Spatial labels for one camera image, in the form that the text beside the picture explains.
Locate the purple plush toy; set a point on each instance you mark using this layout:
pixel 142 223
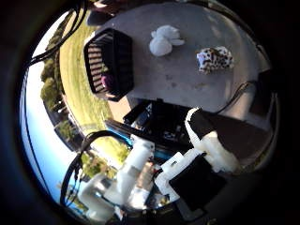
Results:
pixel 108 81

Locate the white brown spotted plush toy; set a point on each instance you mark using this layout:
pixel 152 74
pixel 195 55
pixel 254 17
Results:
pixel 215 59

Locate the black plastic slotted basket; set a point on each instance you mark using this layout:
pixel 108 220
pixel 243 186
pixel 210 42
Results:
pixel 120 62

